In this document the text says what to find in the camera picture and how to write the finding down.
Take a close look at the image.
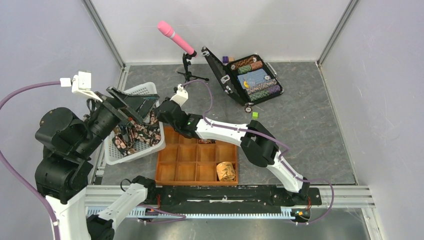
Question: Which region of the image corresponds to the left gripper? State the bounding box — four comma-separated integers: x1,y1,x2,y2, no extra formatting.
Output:
75,82,161,156

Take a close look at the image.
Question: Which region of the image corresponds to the black floral tie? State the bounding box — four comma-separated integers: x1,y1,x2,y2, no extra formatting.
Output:
112,110,162,156

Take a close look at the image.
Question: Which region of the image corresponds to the orange compartment tray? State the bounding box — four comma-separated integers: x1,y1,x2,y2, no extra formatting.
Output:
155,126,239,186

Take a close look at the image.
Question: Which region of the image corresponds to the white plastic basket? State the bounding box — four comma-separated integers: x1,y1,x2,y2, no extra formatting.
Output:
104,82,166,165

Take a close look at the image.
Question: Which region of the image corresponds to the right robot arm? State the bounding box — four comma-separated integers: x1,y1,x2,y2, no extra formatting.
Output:
154,100,320,206

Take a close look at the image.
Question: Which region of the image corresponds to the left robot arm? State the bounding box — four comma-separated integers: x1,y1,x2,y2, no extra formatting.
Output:
35,87,159,240

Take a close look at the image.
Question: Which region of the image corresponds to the black tripod stand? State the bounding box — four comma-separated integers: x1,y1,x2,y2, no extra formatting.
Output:
177,51,210,83

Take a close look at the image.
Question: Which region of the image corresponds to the rolled dark patterned tie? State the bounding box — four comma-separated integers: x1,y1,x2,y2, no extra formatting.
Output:
198,139,216,144

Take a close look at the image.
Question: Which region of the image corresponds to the purple cube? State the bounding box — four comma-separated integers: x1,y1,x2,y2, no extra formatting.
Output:
222,56,229,64

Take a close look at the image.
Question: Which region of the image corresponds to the loose poker chip stack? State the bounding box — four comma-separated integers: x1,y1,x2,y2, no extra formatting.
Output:
244,102,254,113

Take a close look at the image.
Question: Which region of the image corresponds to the rolled tan patterned tie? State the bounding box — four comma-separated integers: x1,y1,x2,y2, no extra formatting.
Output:
216,161,236,182

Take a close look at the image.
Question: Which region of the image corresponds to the pink microphone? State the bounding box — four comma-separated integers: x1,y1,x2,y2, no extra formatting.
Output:
157,21,197,57

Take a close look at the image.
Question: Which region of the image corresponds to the green cube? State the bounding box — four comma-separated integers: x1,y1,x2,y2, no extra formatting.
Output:
251,112,259,120

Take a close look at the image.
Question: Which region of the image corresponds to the black poker chip case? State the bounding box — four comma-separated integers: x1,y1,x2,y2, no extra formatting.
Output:
201,46,284,108

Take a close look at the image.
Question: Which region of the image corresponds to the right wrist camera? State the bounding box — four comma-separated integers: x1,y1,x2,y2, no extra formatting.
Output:
170,84,189,107

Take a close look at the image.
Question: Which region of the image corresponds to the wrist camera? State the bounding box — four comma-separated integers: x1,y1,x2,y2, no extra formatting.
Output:
170,84,189,107
59,70,103,102

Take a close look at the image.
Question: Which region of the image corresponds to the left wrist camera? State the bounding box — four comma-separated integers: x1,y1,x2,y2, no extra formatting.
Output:
59,70,103,102

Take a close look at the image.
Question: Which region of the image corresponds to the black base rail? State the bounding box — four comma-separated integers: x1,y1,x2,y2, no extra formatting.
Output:
144,185,323,214

